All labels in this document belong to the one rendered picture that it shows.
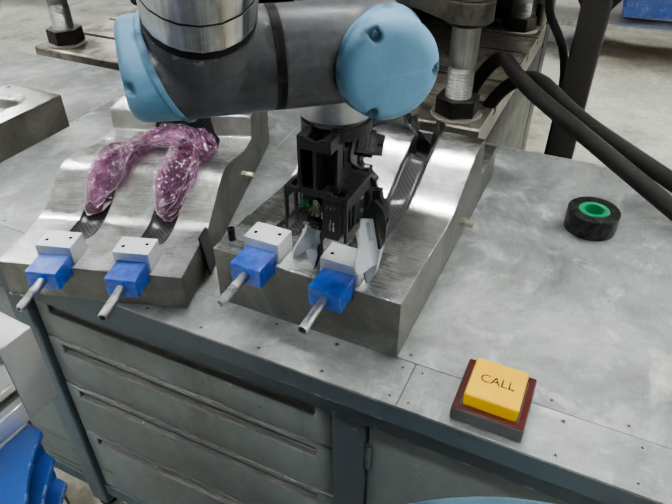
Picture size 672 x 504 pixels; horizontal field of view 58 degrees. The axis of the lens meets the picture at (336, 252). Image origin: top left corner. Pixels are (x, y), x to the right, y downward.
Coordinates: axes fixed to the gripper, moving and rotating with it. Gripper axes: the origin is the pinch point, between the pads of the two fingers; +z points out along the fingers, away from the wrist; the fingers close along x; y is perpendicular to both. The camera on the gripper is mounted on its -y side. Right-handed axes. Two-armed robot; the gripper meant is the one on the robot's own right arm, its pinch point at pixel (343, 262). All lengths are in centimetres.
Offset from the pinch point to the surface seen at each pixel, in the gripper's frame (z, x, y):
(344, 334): 9.7, 1.2, 2.1
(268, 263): 0.7, -8.6, 3.2
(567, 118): 1, 18, -57
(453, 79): 3, -7, -72
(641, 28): 66, 32, -361
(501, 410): 7.8, 22.0, 7.1
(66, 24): 7, -120, -74
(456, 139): -2.6, 4.3, -32.6
